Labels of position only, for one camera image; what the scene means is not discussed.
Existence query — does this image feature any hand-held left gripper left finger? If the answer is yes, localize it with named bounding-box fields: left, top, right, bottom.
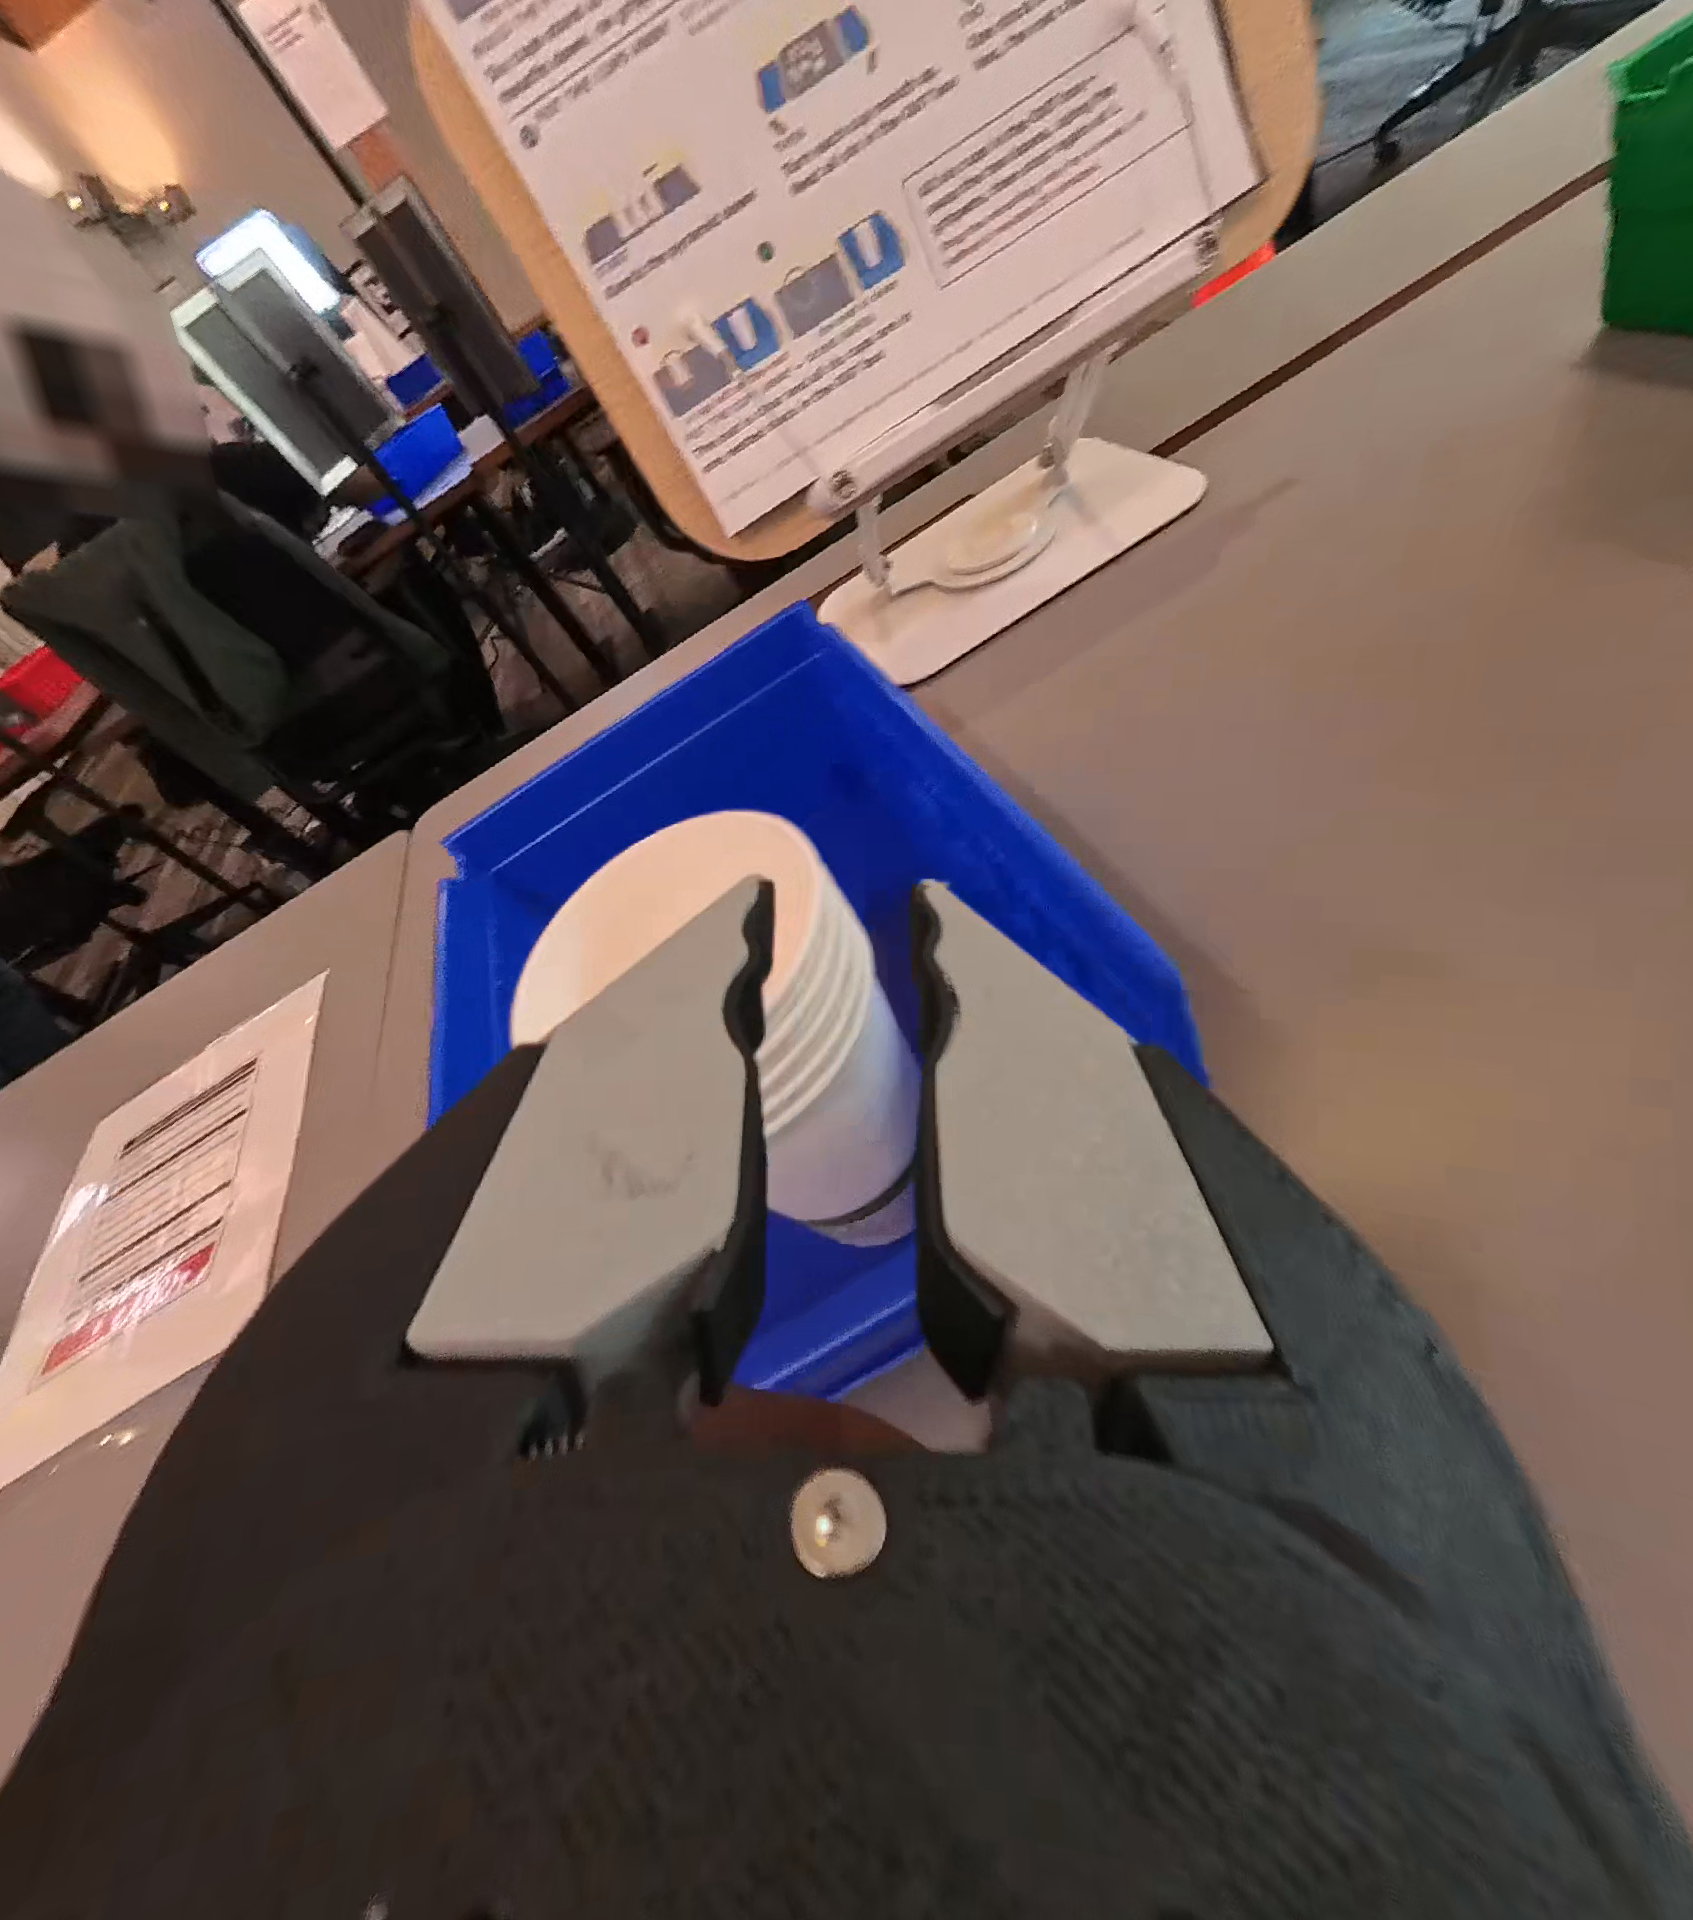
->
left=402, top=876, right=777, bottom=1405

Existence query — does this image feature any white tablet stand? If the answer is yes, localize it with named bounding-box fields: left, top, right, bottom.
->
left=817, top=225, right=1211, bottom=687

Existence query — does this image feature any blue plastic bin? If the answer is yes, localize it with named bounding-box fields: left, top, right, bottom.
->
left=425, top=599, right=1211, bottom=1405

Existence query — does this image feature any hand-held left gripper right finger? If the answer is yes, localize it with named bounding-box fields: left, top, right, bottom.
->
left=911, top=881, right=1274, bottom=1405

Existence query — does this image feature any printed instruction sheet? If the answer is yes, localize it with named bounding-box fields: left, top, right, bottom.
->
left=425, top=0, right=1271, bottom=540

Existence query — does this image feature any black panel on stand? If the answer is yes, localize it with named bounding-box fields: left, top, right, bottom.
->
left=344, top=180, right=539, bottom=405

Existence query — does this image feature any stack of white cups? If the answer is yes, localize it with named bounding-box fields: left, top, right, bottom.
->
left=509, top=810, right=927, bottom=1249

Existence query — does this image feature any laminated paper sheet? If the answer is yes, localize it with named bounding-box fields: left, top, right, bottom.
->
left=0, top=974, right=330, bottom=1563

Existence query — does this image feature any instruction sheet on stand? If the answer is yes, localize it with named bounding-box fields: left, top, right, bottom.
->
left=410, top=0, right=1327, bottom=565

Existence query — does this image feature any grey monitor on stand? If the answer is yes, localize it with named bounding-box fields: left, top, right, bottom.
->
left=173, top=211, right=399, bottom=497

